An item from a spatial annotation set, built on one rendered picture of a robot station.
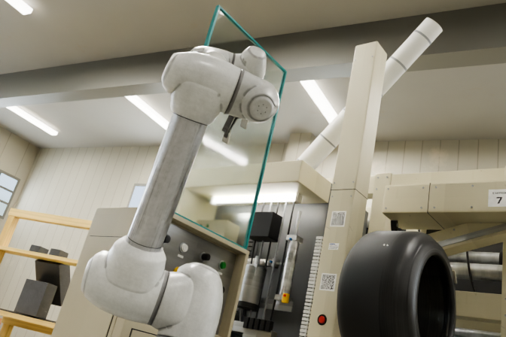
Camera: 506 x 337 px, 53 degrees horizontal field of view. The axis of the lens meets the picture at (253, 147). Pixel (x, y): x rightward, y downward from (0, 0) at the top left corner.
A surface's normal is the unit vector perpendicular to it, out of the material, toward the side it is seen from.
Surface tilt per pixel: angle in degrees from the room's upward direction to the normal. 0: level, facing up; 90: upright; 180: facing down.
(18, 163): 90
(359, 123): 90
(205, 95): 125
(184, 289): 77
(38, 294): 90
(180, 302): 87
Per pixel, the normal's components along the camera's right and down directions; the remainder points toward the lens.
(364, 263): -0.51, -0.68
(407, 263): 0.17, -0.60
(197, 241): 0.77, -0.09
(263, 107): 0.20, 0.35
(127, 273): 0.04, 0.02
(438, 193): -0.59, -0.44
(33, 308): -0.26, -0.44
